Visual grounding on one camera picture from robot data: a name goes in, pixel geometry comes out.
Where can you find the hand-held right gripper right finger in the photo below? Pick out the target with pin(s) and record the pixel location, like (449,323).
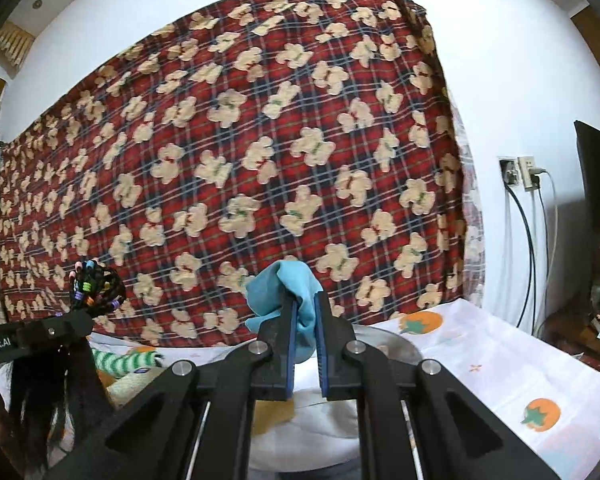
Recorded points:
(322,350)

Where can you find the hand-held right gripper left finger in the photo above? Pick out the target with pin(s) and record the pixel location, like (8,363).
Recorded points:
(289,350)

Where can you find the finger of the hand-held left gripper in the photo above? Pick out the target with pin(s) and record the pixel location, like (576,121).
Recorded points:
(55,330)

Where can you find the black hairpiece with beaded tie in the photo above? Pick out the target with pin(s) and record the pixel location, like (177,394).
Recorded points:
(95,285)

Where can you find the blue sock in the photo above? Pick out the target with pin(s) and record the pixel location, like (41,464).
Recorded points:
(280,285)

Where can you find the tan sponge block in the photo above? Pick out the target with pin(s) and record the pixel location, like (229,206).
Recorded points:
(275,416)

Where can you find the green striped white cloth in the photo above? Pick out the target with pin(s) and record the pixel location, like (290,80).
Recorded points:
(125,361)

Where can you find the white fruit-print bedsheet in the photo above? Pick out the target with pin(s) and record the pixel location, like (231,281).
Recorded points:
(480,360)

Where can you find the red plaid bear-print blanket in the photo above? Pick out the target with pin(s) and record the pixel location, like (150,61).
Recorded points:
(230,160)

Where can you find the brown cluttered side table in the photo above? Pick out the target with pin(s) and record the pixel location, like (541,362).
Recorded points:
(580,330)

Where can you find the white wall outlet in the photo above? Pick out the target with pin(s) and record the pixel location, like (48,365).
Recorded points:
(527,172)

